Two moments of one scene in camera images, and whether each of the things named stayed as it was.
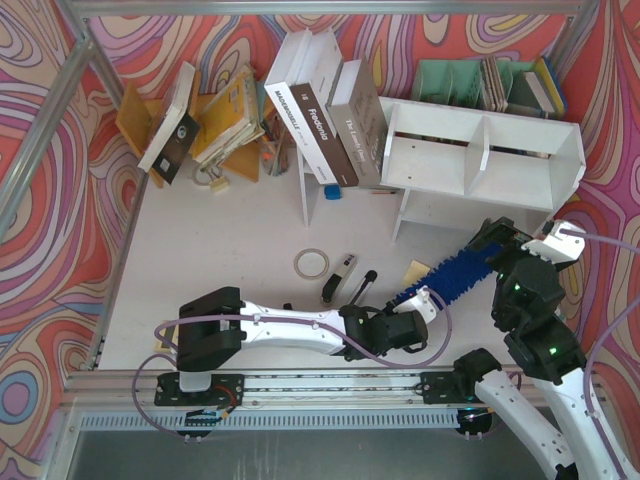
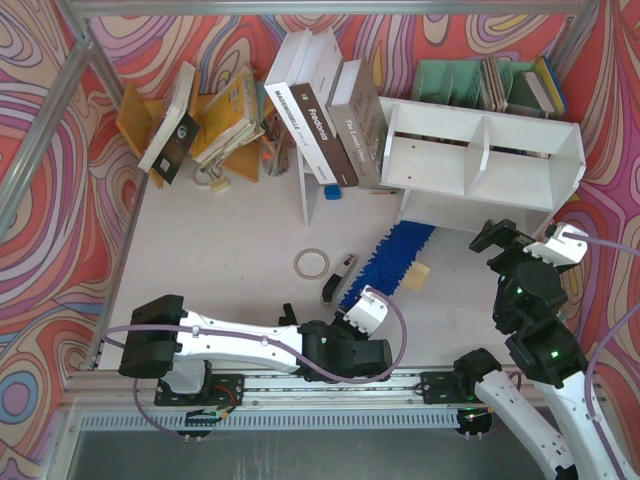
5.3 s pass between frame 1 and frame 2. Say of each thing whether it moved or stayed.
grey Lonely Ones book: stayed
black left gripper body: moved
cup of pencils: stayed
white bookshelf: stayed
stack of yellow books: stayed
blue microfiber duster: moved
